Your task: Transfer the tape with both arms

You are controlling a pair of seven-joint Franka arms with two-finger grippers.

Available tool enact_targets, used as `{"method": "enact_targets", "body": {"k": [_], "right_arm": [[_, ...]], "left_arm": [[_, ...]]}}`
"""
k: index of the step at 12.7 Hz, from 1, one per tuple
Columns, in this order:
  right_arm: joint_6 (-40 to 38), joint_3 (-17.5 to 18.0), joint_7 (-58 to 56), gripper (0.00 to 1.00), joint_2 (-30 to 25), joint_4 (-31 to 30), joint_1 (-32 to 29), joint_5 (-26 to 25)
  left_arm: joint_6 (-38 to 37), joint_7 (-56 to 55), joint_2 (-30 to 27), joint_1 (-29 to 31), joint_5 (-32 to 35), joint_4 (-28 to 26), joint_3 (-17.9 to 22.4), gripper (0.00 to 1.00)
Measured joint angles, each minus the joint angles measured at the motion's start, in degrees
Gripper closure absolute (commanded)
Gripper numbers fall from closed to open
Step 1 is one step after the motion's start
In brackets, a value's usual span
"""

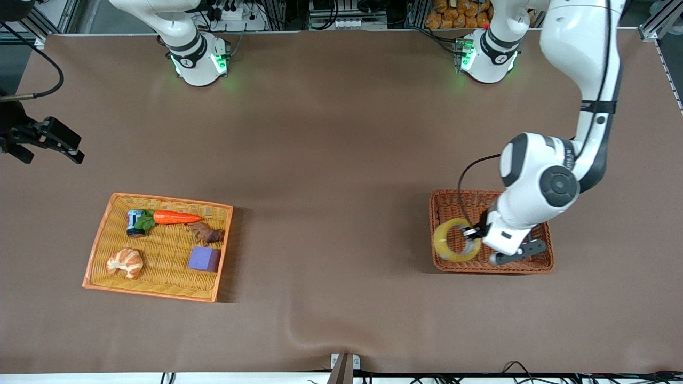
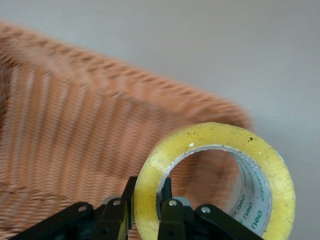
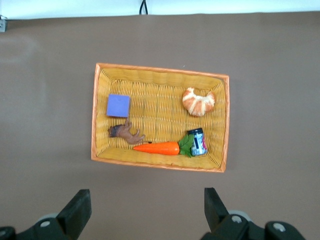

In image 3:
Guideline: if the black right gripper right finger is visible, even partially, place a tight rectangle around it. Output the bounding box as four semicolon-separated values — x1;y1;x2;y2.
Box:
199;187;307;240

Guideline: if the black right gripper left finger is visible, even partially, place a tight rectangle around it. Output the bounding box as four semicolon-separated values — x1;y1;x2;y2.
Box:
16;188;93;240

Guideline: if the small blue white can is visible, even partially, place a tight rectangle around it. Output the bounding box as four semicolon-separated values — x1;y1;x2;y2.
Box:
187;127;209;157

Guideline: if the orange toy carrot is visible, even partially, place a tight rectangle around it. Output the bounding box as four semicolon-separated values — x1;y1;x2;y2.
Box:
132;133;196;159

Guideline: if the brown table cloth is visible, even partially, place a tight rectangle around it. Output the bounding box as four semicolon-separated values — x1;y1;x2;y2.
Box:
0;11;320;240

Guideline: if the brown toy lion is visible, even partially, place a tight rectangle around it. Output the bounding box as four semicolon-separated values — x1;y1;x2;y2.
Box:
107;117;147;146

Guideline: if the toy croissant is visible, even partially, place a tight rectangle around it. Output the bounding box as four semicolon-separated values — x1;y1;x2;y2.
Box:
181;86;216;118

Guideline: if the purple cube block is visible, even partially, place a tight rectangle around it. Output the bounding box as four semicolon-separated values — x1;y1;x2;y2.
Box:
106;93;132;119

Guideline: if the yellow wicker basket orange rim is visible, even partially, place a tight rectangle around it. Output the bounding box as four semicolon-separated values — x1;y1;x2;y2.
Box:
90;62;231;174

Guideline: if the black looped cable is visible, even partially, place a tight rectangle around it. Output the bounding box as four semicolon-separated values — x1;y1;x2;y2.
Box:
138;0;149;16

